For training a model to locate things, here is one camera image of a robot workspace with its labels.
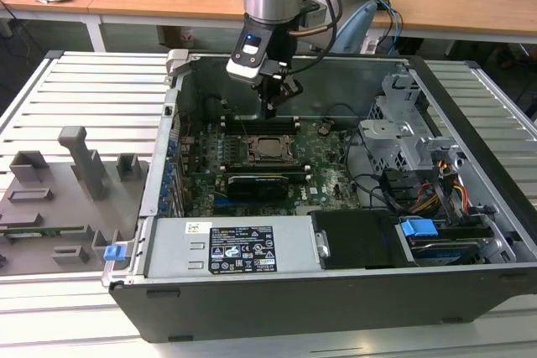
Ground cardboard box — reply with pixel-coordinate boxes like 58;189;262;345
159;25;196;49

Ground blue case latch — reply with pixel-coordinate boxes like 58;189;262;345
103;243;128;263

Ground blue cables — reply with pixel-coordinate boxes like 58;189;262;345
377;0;406;55

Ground silver CPU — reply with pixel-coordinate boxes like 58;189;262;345
255;138;289;158

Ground green motherboard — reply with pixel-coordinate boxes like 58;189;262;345
178;117;366;217

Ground black RAM slot bank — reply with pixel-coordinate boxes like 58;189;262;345
220;114;301;136
190;163;314;185

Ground CPU socket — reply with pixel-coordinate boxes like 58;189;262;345
241;132;304;169

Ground metal drive cage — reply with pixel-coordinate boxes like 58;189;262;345
358;74;462;175

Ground black plastic shroud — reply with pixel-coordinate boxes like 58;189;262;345
312;210;416;271

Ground yellow red wire bundle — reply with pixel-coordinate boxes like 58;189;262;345
413;156;470;215

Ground hard disk in blue carrier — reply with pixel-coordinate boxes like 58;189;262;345
398;215;496;269

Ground black open PC case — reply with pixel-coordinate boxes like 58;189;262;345
102;49;537;345

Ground metal socket cover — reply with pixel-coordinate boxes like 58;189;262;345
246;134;300;165

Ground grey parts rack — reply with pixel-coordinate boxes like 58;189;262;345
0;125;150;276

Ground green RAM stick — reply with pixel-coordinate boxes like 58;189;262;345
0;226;85;236

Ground grey power supply unit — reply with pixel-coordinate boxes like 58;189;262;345
146;217;322;279

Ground wooden desk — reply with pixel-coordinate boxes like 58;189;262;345
0;0;537;55

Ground pale blue teach pendant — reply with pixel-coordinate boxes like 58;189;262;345
334;0;379;54

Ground black flat data cable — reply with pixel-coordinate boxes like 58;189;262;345
344;127;404;213

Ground metal locking lever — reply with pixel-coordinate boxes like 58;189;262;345
234;111;251;139
251;159;302;168

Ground black graphics card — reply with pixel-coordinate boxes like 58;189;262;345
226;172;290;203

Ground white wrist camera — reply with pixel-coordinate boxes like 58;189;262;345
226;25;272;83

